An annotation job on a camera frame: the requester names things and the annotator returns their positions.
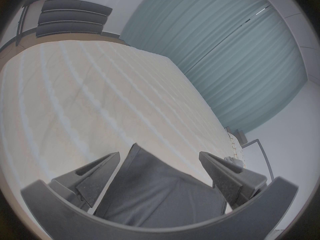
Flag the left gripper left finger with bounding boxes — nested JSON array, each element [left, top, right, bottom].
[[51, 152, 120, 208]]

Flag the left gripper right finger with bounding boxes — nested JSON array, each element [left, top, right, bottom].
[[199, 151, 268, 207]]

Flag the black garment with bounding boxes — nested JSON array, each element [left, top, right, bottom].
[[93, 143, 227, 227]]

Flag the bed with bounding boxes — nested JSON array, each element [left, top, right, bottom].
[[0, 39, 275, 216]]

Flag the white printed pillow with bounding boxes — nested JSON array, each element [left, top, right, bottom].
[[226, 132, 247, 169]]

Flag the grey bedside table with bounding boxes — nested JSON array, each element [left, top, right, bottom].
[[224, 126, 247, 142]]

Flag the blue-green curtain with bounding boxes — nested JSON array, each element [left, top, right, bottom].
[[119, 0, 273, 71], [184, 6, 308, 134]]

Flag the black chest of drawers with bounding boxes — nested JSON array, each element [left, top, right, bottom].
[[32, 0, 113, 38]]

